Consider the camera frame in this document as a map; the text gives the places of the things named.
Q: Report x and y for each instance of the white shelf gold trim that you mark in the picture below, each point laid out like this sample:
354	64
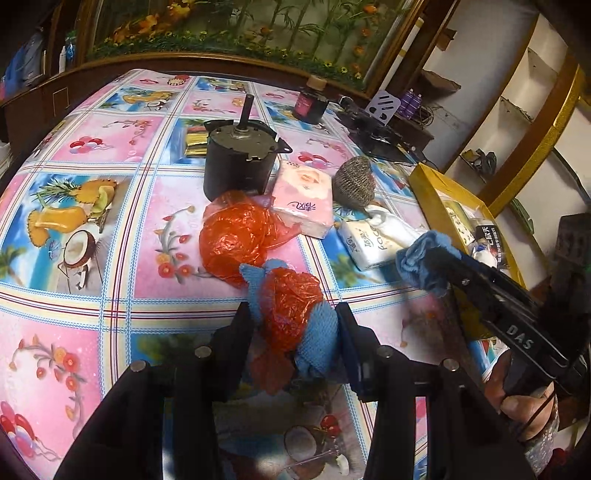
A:
521	69

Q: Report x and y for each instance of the tan spool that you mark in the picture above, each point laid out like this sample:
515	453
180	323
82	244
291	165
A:
316	83

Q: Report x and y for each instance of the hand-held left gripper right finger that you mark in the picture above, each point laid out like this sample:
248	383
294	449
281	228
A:
355	364

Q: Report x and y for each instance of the person's right forearm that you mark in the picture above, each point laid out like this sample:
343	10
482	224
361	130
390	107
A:
542	443

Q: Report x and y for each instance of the large black motor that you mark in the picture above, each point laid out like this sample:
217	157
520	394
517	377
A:
235	161

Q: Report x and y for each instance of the small orange plastic bag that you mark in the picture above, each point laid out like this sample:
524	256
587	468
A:
288	300

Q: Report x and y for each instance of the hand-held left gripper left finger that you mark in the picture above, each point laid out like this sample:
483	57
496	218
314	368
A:
242	337

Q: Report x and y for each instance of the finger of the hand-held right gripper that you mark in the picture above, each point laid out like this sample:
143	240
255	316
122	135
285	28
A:
466	286
503	285

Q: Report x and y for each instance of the white spray bottle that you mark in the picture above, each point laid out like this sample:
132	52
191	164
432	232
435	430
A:
67	55

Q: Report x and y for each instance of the dark jar with red label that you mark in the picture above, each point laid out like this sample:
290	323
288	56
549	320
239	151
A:
308	108

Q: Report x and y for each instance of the purple white phone stand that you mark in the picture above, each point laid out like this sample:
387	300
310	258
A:
385	107

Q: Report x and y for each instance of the rolled paper tube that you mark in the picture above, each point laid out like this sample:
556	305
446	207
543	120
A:
401	55

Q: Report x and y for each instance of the dark items on shelf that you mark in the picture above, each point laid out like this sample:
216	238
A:
480	160

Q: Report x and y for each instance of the white tissue pack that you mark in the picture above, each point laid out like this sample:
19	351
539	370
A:
374	240

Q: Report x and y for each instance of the yellow cardboard box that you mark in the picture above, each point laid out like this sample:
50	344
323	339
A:
427	194

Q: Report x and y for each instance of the steel wool scourer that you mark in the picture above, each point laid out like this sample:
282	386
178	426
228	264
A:
354	182

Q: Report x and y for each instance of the black packet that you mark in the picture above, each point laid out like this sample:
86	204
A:
491	242

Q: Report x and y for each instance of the blue knitted cloth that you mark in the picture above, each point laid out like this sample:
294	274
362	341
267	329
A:
418	263
318	337

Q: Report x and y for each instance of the pink tissue pack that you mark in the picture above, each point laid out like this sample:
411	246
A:
302	198

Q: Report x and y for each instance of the fish tank with plants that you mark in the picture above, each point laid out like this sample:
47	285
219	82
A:
231	27

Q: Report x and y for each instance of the large orange plastic bag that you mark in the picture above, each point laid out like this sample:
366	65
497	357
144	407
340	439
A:
231	240

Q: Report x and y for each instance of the purple spray can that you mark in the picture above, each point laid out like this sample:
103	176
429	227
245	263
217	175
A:
406	104
417	105

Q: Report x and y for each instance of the person's right hand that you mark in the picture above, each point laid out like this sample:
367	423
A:
517	410

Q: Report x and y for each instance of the brown wall shelf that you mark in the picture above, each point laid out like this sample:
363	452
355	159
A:
441	79

